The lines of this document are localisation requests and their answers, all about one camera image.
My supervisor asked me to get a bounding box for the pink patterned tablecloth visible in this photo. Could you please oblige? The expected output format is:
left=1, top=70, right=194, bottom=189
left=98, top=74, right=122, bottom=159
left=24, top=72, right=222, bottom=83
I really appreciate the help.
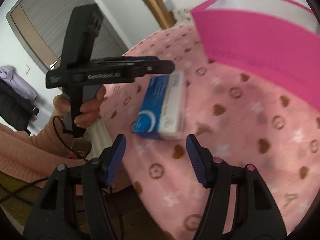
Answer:
left=100, top=25, right=319, bottom=239

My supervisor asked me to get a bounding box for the blue capsule medicine box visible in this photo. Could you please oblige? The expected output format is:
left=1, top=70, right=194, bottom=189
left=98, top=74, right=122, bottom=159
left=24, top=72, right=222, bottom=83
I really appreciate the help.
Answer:
left=133, top=71, right=186, bottom=140

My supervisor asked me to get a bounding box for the pink cardboard box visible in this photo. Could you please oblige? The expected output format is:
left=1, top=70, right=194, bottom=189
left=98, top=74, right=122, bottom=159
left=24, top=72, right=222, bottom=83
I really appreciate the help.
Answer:
left=191, top=0, right=319, bottom=108

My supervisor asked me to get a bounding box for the person's left hand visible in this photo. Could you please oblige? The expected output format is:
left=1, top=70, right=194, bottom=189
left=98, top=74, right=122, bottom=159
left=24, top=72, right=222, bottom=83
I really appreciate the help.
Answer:
left=52, top=86, right=106, bottom=128

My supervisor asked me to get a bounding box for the grey door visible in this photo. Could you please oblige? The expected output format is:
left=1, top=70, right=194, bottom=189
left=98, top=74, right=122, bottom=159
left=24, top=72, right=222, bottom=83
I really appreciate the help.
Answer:
left=5, top=0, right=131, bottom=74

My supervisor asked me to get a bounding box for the copper travel mug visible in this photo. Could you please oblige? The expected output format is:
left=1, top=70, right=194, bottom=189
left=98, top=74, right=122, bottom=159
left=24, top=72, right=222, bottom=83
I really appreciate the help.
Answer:
left=142, top=0, right=176, bottom=29

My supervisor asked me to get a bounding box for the pink sleeve left forearm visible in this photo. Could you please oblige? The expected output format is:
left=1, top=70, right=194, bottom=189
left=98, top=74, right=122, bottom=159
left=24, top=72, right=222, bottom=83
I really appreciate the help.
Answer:
left=1, top=119, right=85, bottom=183

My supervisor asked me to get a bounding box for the cream patterned cloth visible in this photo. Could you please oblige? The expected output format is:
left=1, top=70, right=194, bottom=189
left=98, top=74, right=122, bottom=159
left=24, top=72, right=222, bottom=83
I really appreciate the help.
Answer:
left=172, top=9, right=194, bottom=27

